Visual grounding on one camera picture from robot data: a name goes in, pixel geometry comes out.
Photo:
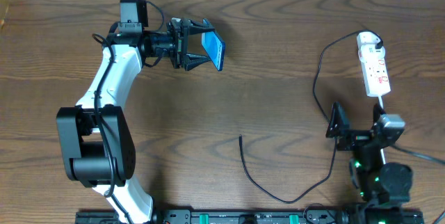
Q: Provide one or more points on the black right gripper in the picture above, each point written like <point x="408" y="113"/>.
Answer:
<point x="357" y="139"/>

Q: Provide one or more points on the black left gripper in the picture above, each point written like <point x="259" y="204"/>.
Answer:
<point x="179" y="44"/>

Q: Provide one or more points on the blue Galaxy smartphone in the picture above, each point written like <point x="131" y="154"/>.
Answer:
<point x="214" y="46"/>

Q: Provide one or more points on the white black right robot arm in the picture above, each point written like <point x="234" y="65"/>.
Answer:
<point x="384" y="186"/>

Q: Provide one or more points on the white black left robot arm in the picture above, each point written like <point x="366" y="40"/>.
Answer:
<point x="96" y="144"/>

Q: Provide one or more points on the white charger adapter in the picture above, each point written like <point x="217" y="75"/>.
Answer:
<point x="370" y="46"/>

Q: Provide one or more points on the white power strip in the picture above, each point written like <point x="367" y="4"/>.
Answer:
<point x="376" y="78"/>

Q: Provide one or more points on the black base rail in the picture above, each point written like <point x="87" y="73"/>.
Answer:
<point x="311" y="215"/>

